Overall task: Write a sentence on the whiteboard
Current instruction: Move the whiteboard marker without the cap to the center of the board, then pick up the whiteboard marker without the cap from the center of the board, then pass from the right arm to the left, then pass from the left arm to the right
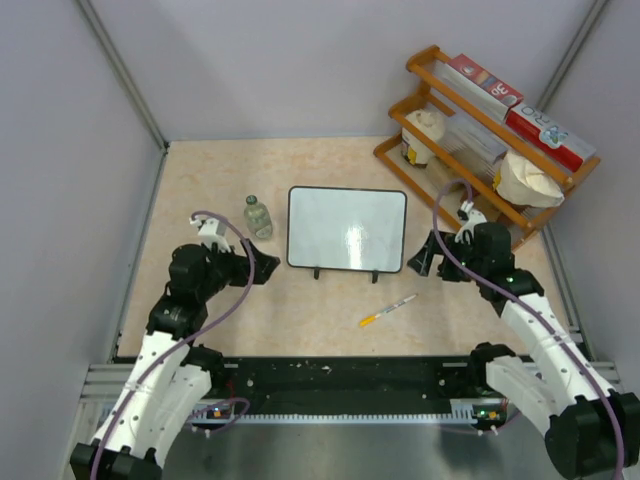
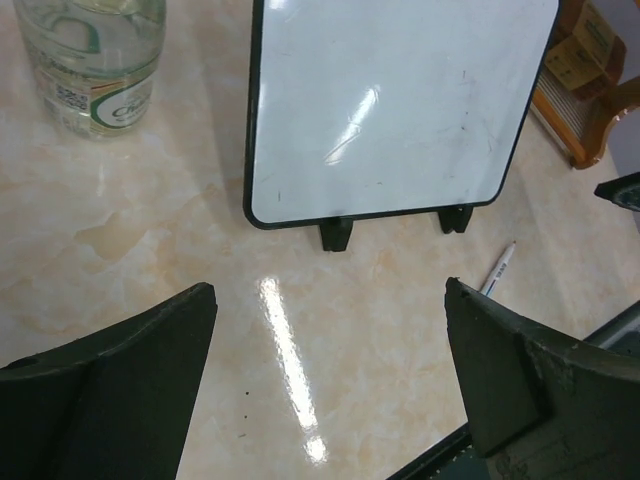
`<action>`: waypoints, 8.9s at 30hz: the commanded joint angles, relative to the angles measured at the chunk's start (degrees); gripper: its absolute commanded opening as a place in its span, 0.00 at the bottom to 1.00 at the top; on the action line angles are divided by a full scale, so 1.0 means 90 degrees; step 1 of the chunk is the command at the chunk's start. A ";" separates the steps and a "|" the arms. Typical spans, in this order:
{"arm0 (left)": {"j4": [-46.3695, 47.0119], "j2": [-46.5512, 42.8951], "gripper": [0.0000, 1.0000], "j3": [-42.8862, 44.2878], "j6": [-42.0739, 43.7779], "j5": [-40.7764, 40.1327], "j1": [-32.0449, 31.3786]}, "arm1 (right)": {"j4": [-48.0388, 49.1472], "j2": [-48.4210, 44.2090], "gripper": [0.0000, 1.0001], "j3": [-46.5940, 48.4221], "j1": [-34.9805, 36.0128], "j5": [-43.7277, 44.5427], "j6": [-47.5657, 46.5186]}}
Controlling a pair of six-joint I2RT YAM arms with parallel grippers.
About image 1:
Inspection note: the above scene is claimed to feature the white cup paper cover left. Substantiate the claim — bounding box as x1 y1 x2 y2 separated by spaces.
400 108 448 170

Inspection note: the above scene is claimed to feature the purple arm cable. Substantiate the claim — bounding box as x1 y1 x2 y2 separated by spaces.
432 178 626 480
92 210 256 480

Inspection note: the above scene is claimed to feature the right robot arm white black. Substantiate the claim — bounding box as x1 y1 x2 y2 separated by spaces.
407 222 639 479

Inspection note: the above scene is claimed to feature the clear glass bottle green cap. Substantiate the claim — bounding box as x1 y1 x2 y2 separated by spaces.
244 195 273 240

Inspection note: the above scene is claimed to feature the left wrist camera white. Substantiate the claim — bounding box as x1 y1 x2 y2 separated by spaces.
190 215 232 253

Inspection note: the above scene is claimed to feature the white whiteboard black frame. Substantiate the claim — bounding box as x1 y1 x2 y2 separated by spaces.
286 186 408 284

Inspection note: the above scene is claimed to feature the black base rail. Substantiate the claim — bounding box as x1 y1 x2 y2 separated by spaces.
207 356 509 417

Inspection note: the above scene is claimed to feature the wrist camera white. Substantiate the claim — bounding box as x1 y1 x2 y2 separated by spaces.
190 215 232 253
455 200 488 245

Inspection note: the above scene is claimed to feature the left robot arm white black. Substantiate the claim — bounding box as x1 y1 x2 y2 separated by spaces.
70 242 280 479

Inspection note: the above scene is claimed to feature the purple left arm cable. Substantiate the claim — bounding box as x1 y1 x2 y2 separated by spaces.
92 210 256 480

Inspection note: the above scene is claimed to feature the red white wrap box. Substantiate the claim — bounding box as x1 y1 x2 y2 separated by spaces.
505 103 596 173

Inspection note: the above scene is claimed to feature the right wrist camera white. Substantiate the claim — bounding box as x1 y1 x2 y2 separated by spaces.
455 200 488 245

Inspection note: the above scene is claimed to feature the red white foil box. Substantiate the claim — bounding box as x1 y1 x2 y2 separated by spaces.
441 54 523 122

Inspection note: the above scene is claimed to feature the white cup paper cover right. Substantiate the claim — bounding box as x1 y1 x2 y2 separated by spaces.
493 150 565 208

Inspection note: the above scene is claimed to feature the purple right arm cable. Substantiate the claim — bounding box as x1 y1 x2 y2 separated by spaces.
432 178 626 480

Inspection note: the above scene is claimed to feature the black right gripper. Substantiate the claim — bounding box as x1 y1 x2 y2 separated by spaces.
407 229 486 282

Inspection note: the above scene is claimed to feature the white cup paper cover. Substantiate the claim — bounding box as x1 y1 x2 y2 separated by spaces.
493 150 565 208
400 108 448 170

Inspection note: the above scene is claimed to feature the grey white box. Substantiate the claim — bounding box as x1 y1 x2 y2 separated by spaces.
446 113 507 166

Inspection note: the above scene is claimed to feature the yellow capped white marker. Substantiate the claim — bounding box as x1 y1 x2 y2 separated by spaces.
358 293 418 327

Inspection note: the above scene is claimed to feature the orange wooden shelf rack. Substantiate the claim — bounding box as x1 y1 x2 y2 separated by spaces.
374 45 600 248

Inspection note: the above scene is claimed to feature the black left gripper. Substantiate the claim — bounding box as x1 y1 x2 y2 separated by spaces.
197 238 279 301

